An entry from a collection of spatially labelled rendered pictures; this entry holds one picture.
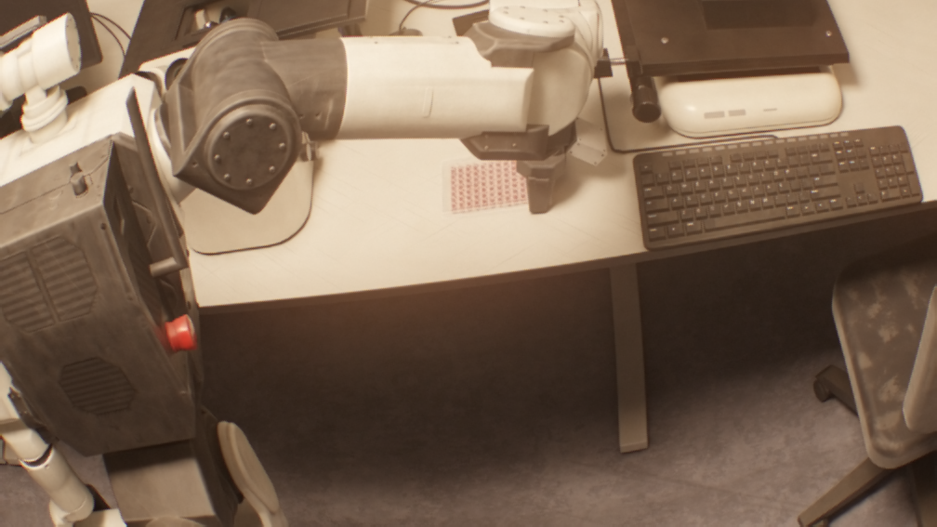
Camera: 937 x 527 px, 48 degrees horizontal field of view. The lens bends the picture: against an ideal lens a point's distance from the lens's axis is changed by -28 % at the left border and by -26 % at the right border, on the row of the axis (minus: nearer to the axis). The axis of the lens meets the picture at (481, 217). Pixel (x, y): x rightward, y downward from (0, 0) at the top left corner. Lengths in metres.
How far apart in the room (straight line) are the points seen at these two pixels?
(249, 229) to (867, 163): 0.82
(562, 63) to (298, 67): 0.25
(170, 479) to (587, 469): 1.21
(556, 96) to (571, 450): 1.18
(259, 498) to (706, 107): 0.76
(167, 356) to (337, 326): 1.52
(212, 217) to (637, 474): 0.95
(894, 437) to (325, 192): 0.90
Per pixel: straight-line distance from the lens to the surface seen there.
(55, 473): 1.40
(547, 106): 1.21
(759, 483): 2.22
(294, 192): 1.65
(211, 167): 1.05
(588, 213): 1.62
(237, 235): 1.68
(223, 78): 1.07
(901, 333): 1.82
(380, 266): 1.63
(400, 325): 2.53
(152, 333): 1.03
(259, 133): 1.04
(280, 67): 1.09
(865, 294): 1.86
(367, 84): 1.10
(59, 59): 1.10
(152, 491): 1.22
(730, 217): 1.58
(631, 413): 2.28
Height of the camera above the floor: 1.97
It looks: 48 degrees down
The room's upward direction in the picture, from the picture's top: 15 degrees counter-clockwise
